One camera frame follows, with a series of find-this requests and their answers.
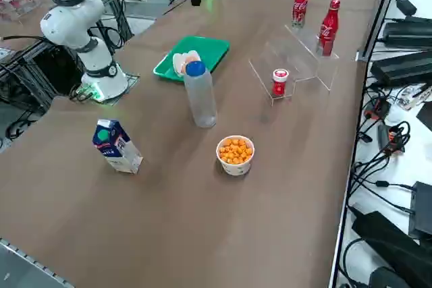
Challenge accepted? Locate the blue white milk carton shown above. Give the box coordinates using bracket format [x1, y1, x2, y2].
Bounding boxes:
[92, 118, 144, 175]

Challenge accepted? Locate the clear acrylic stepped display stand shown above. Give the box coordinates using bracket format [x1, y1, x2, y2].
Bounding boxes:
[248, 23, 340, 107]

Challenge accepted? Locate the green plastic tray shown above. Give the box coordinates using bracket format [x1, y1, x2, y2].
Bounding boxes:
[153, 35, 232, 83]

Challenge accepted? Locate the white egg dish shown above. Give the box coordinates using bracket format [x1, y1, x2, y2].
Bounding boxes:
[171, 50, 200, 76]

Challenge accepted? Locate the red cola bottle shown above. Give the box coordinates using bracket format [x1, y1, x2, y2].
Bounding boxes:
[291, 0, 310, 28]
[317, 0, 341, 57]

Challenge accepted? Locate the clear bottle blue cap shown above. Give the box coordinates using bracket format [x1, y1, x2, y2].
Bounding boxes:
[183, 60, 217, 129]

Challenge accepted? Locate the small red jar white lid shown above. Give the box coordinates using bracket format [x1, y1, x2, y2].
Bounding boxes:
[271, 68, 290, 97]

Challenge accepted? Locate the black metal rack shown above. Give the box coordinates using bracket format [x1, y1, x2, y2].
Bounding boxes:
[0, 36, 85, 113]

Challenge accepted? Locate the paper cup of orange snacks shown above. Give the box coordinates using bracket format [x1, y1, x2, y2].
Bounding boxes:
[216, 135, 256, 177]

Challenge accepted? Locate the small black power adapter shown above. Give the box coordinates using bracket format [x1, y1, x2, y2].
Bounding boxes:
[394, 0, 419, 15]

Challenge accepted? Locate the aluminium camera post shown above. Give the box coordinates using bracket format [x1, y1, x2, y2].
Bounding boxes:
[355, 0, 406, 63]

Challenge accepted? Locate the orange black cable hub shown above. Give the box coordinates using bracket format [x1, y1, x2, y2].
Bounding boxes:
[362, 97, 392, 120]
[377, 122, 411, 156]

